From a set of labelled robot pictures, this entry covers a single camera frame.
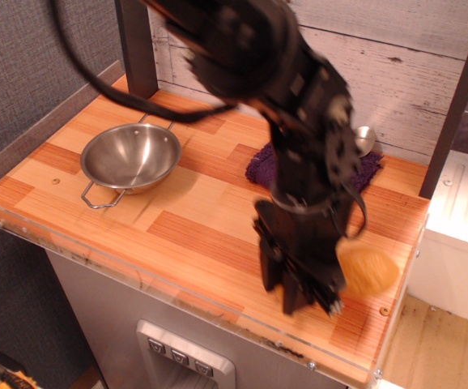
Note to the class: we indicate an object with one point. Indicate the purple folded cloth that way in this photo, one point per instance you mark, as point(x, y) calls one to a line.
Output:
point(262, 169)

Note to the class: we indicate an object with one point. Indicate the dark left frame post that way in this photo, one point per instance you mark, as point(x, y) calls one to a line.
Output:
point(137, 48)

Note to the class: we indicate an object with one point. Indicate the dark right frame post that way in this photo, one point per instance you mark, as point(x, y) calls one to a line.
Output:
point(447, 135)

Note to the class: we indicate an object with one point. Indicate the silver toy kitchen cabinet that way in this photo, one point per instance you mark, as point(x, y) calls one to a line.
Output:
point(108, 311)

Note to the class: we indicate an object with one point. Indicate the red handled metal spoon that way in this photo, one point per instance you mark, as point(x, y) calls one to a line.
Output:
point(365, 138)

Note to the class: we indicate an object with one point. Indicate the yellow black object bottom left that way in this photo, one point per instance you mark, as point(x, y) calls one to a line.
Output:
point(15, 379)

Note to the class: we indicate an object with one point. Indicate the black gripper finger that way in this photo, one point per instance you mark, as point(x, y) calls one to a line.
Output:
point(272, 261)
point(294, 298)

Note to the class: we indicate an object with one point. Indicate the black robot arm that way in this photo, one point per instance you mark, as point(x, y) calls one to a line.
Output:
point(252, 53)

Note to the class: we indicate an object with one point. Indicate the clear acrylic edge guard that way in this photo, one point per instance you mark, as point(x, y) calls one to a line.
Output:
point(199, 275)

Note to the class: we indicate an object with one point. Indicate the silver dispenser button panel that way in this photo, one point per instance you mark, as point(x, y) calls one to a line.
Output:
point(172, 361)

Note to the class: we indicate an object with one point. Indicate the small steel frying pan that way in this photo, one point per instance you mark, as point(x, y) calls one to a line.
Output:
point(130, 159)

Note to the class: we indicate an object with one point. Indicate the dark frame post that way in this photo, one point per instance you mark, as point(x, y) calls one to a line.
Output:
point(137, 48)
point(447, 135)

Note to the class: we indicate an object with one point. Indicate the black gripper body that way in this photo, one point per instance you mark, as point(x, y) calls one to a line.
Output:
point(299, 234)

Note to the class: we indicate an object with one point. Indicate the yellow plastic chicken drumstick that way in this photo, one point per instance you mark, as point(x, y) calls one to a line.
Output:
point(361, 271)

